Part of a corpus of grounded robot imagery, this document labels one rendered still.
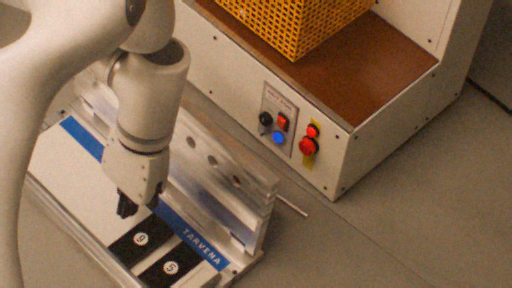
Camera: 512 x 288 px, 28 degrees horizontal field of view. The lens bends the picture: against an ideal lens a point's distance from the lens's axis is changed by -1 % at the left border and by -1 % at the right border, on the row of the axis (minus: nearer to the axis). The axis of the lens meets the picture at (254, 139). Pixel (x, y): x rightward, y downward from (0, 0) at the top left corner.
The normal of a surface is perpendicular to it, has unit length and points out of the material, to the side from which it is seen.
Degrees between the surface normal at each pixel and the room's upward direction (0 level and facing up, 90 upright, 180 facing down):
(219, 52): 90
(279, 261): 0
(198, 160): 83
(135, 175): 77
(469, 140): 0
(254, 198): 83
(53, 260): 0
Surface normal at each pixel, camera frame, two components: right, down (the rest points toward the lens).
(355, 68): 0.08, -0.61
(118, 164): -0.67, 0.39
